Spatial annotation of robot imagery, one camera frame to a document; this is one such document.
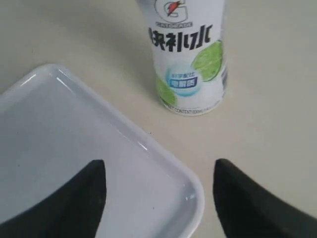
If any white rectangular plastic tray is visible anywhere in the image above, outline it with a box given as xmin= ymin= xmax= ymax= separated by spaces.
xmin=0 ymin=64 xmax=205 ymax=238

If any clear labelled drink bottle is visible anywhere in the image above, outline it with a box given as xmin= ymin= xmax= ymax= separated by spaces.
xmin=138 ymin=0 xmax=228 ymax=116

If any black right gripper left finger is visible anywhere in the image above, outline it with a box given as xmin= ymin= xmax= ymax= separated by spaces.
xmin=0 ymin=160 xmax=106 ymax=238

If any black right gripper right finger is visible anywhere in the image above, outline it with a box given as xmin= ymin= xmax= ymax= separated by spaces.
xmin=213 ymin=159 xmax=317 ymax=238

